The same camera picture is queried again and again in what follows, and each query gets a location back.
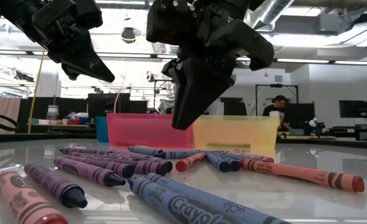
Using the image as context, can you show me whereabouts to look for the black cable loop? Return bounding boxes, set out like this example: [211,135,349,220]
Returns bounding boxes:
[0,111,19,133]

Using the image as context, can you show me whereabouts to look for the small pink plastic bin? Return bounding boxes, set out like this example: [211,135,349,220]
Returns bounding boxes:
[106,113,194,149]

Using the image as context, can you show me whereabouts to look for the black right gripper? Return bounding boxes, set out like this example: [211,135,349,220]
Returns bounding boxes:
[145,0,276,131]

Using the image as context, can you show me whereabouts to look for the black computer monitor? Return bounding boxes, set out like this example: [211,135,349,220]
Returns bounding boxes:
[338,100,367,119]

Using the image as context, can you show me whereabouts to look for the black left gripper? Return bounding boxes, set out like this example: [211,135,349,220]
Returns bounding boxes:
[14,0,116,84]

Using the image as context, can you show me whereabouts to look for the red crayon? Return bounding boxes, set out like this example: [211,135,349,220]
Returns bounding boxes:
[0,170,69,224]
[238,159,366,194]
[223,149,276,164]
[175,151,207,172]

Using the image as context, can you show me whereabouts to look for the pink cloth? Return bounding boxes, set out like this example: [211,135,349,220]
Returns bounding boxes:
[0,95,22,134]

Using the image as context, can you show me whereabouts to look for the yellow cable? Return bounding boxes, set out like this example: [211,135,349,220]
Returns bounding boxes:
[27,49,46,134]

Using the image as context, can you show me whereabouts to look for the person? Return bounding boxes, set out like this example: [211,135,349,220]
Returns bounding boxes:
[261,95,292,132]

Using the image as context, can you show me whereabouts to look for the black cabinet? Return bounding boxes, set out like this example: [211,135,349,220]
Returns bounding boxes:
[284,103,316,135]

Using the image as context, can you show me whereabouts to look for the LED light bar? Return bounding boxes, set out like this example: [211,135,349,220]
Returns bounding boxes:
[0,49,367,67]

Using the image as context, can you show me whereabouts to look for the black metal stand frame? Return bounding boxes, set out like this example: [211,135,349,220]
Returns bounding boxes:
[255,83,300,118]

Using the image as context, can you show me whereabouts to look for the black partition panels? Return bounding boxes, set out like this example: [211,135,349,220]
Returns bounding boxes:
[17,92,149,127]

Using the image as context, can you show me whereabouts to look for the wooden shelf table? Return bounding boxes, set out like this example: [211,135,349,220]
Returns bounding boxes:
[27,123,96,134]

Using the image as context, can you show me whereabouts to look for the silver spiral ventilation duct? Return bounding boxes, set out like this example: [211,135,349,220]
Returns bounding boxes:
[248,0,296,32]

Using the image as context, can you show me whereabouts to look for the clear plastic jar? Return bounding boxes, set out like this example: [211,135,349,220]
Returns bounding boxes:
[46,105,60,121]

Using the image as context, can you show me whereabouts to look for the large teal plastic bin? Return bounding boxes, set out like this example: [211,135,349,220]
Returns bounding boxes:
[95,116,109,143]

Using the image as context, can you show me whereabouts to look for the small yellow plastic bin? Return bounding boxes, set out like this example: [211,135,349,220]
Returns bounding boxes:
[192,114,279,151]

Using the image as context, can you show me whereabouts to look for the brownish orange crayon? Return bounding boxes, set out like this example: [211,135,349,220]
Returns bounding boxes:
[207,142,252,148]

